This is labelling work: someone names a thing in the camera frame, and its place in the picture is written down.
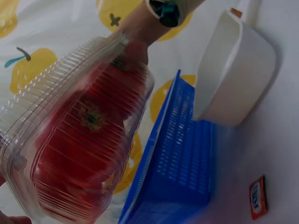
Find orange flat packet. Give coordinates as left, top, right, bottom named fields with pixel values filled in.
left=249, top=175, right=270, bottom=221

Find person's left hand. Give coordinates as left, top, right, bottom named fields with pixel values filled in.
left=0, top=172, right=34, bottom=224

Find person's right hand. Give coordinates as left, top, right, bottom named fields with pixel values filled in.
left=109, top=0, right=179, bottom=65

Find black wrist band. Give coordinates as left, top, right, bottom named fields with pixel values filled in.
left=145, top=0, right=181, bottom=27

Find red tomato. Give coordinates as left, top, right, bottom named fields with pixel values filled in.
left=106, top=41, right=150, bottom=94
left=31, top=130, right=123, bottom=221
left=62, top=67, right=141, bottom=150

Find blue plastic basket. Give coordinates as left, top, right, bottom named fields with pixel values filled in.
left=118, top=69, right=219, bottom=224

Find white plastic tub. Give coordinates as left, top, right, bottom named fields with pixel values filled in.
left=192, top=8, right=285, bottom=128

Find clear plastic clamshell box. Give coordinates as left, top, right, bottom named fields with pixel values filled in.
left=0, top=31, right=156, bottom=224

